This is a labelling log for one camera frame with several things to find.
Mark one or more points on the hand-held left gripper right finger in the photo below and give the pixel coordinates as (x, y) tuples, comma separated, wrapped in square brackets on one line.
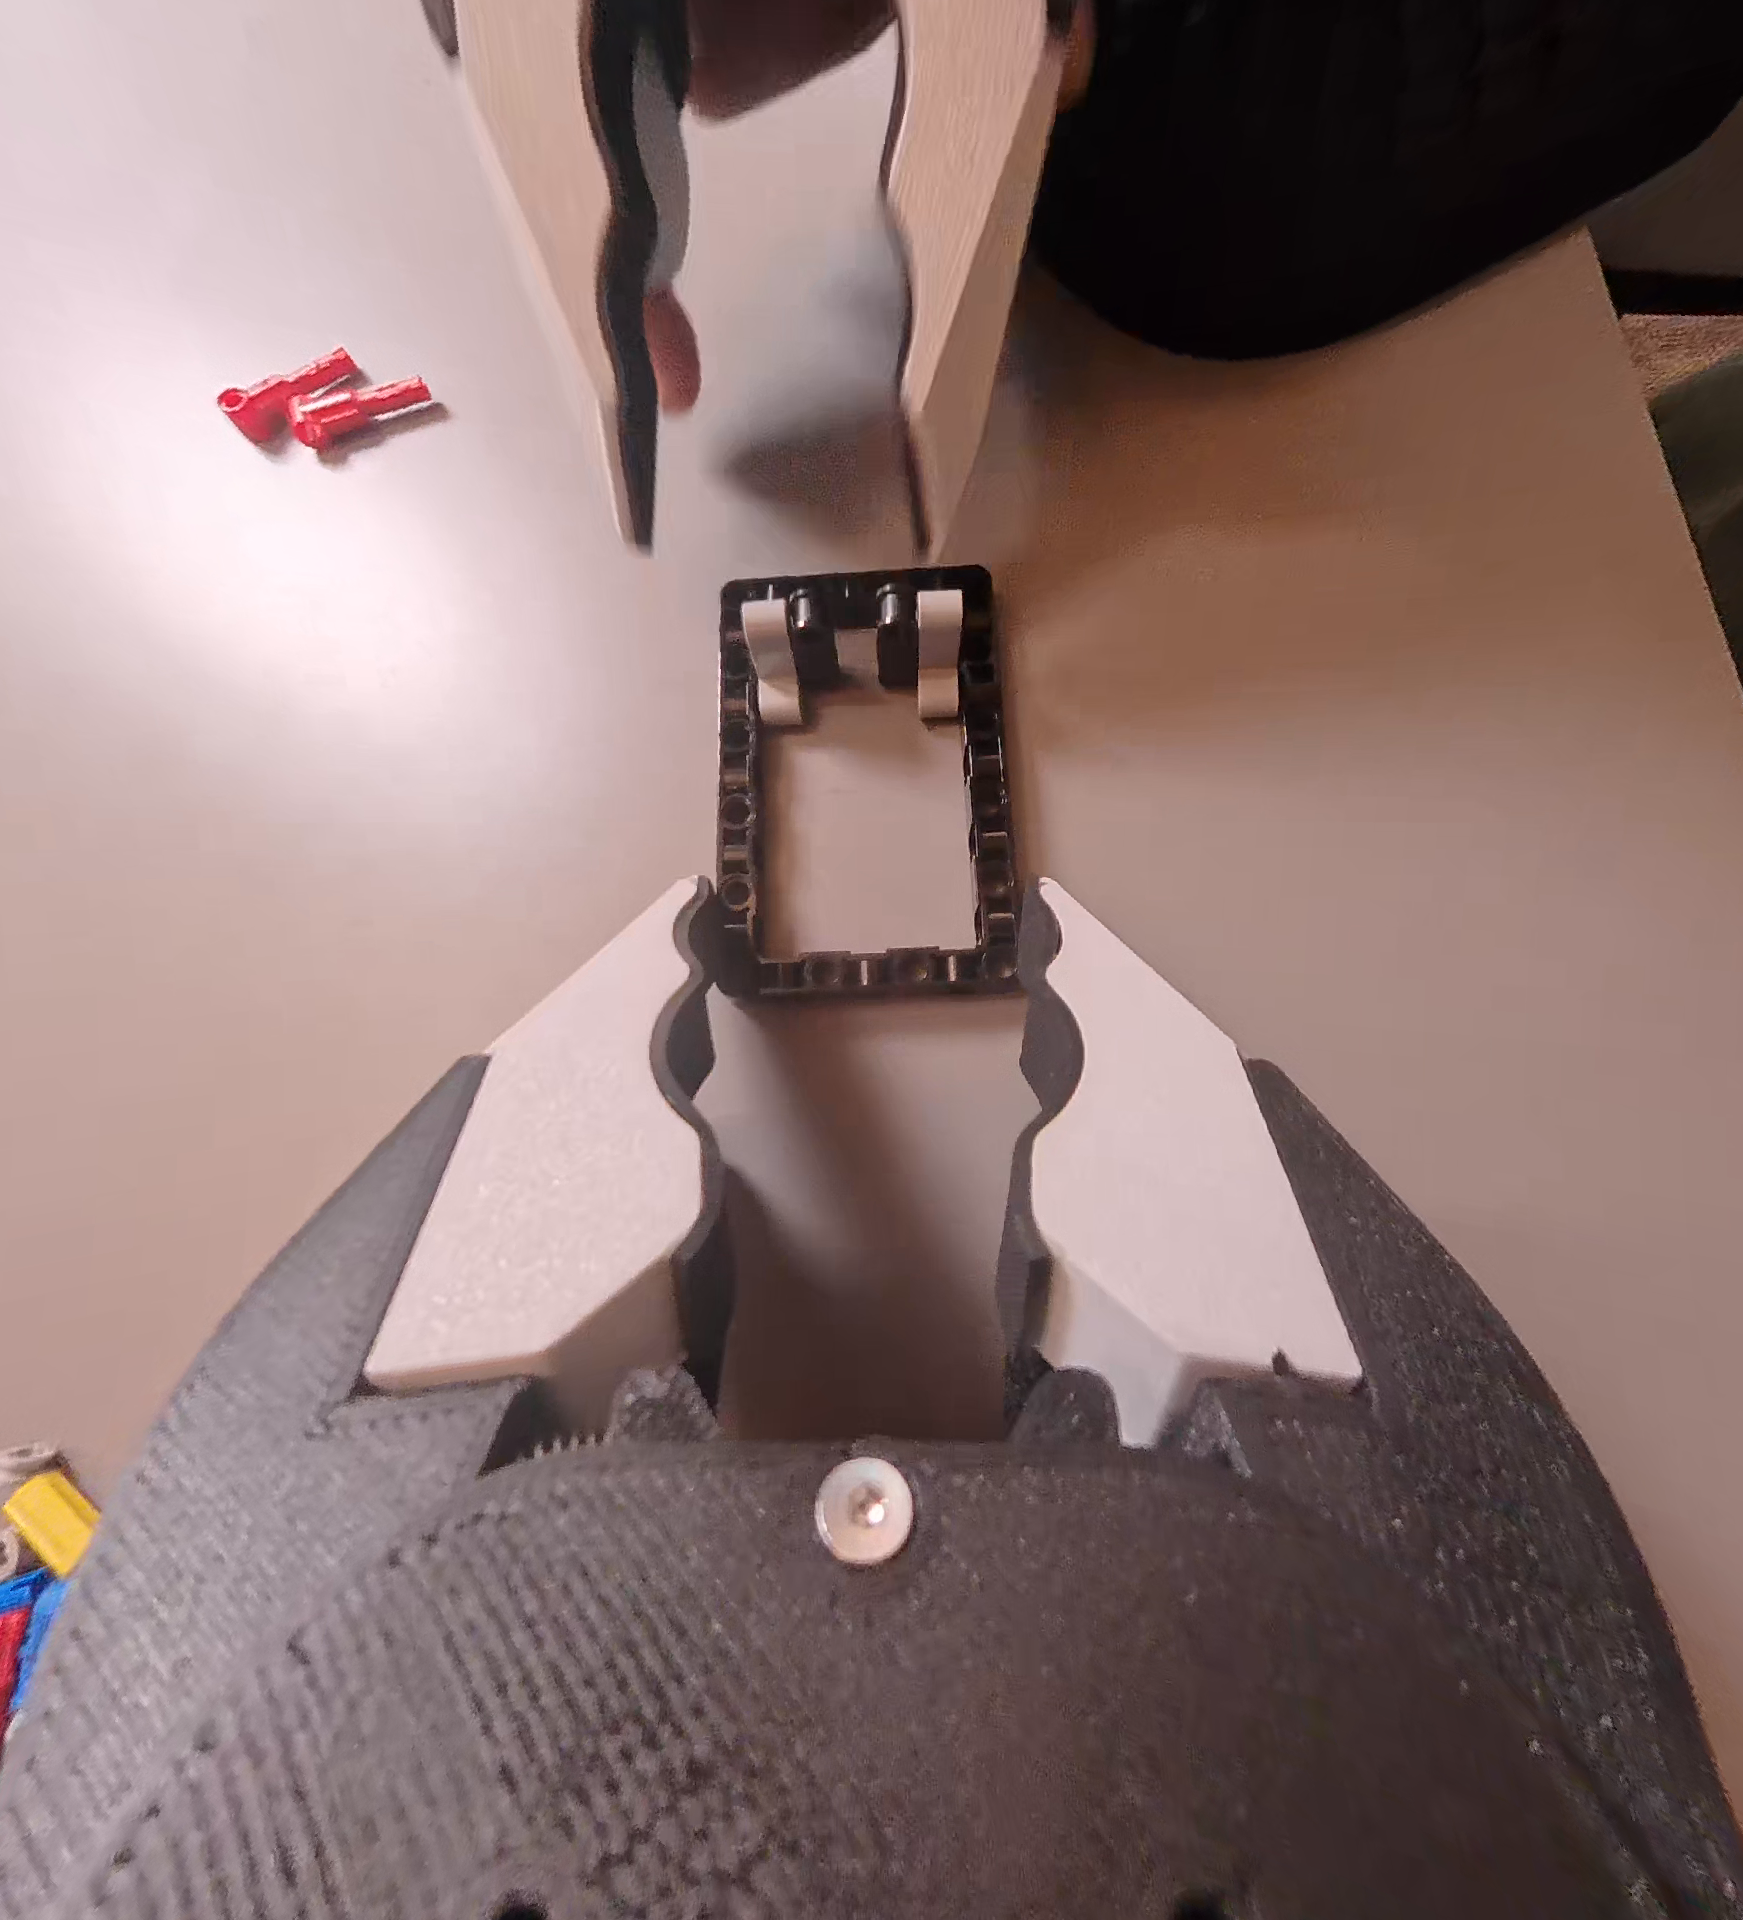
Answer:
[(1185, 1200)]

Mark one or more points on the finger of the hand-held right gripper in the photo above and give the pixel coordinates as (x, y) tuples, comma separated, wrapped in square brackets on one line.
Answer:
[(542, 152), (976, 179)]

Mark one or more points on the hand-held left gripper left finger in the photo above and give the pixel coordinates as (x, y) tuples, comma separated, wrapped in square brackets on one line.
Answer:
[(542, 1200)]

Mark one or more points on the red lego axle pin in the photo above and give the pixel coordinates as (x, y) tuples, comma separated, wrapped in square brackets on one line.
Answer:
[(324, 429)]

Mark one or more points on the black rectangular lego frame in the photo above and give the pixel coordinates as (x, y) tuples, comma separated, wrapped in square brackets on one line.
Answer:
[(733, 810)]

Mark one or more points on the grey and black lego assembly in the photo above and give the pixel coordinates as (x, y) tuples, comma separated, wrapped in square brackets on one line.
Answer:
[(938, 659)]

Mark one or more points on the grey lego connector assembly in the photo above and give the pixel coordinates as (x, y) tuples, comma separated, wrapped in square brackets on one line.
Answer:
[(774, 659)]

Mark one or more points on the yellow lego connector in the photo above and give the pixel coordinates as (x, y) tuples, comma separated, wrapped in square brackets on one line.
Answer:
[(50, 1519)]

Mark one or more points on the person's right hand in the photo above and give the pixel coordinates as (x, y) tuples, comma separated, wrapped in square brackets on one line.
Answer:
[(675, 353)]

